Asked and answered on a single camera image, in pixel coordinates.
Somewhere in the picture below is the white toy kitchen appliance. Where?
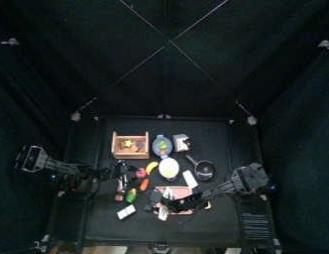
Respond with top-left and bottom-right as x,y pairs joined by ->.
172,133 -> 191,153

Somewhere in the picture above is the pink plastic tray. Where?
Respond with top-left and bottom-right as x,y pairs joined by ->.
152,186 -> 195,216

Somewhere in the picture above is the white sushi block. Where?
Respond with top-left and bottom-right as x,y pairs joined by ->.
115,203 -> 138,220

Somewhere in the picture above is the yellow toy banana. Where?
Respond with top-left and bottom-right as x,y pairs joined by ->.
144,161 -> 159,176

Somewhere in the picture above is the wooden toy crate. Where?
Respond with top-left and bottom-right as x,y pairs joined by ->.
110,131 -> 151,160

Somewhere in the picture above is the toy frying pan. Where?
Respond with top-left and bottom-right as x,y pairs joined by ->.
183,152 -> 216,182

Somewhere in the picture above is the white toy piece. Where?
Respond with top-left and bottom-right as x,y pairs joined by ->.
162,187 -> 175,200

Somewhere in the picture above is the thin white diagonal cord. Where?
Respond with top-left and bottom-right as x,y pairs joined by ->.
118,0 -> 251,118
76,0 -> 230,115

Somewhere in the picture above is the green and yellow toy corn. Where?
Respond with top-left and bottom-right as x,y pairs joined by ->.
124,188 -> 138,204

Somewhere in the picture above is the black toy piece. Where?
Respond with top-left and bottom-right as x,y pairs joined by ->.
148,190 -> 164,204

